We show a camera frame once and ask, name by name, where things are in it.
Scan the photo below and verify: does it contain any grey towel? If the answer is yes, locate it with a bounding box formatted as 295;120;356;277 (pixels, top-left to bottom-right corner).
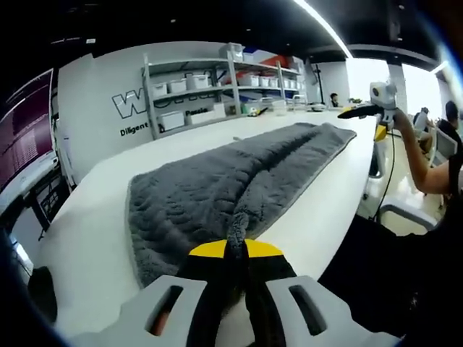
124;121;359;315

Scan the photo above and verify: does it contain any person's right hand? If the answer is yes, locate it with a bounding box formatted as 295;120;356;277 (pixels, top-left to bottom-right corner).
393;109;414;134

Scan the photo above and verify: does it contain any black tripod stand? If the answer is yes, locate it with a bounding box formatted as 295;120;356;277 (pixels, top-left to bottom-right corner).
310;62;327;106

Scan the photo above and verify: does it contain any white office chair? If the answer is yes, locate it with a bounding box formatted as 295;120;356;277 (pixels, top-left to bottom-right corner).
431;127;459;168

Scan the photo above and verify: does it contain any person's dark clothing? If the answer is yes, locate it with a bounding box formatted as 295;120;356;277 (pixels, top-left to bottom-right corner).
318;155;463;341

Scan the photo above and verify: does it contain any long ceiling light strip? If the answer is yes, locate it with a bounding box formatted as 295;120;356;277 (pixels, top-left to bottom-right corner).
292;0;354;59

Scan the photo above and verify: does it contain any white chair armrest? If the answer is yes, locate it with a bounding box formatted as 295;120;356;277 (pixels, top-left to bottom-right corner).
378;203;439;236

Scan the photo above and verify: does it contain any dark rounded object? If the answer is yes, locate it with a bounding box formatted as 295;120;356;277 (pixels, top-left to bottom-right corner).
27;266;59;325

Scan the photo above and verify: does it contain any grey metal shelving unit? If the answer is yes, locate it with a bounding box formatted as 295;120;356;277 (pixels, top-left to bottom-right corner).
141;42;309;140

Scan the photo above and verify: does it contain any black cabinet with label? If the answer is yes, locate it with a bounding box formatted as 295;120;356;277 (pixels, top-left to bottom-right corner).
35;179;70;222

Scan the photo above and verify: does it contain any group of white storage bins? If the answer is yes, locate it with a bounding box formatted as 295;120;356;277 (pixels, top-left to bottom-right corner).
150;42;307;132

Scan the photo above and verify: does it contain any white standing board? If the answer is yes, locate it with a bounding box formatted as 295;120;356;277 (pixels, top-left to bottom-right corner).
57;132;79;186

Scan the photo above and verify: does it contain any computer monitor with purple screen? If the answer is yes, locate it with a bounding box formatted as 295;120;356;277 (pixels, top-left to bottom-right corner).
0;68;59;204

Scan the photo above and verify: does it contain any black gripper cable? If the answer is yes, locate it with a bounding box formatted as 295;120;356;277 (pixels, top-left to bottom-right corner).
375;132;403;218

